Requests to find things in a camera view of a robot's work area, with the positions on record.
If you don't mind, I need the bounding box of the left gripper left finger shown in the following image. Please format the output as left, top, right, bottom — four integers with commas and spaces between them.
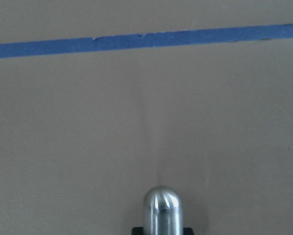
132, 227, 144, 235

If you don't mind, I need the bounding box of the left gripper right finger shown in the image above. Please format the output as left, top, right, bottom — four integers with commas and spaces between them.
183, 227, 194, 235

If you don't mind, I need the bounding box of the steel muddler black tip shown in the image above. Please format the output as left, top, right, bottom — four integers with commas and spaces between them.
142, 186, 183, 235

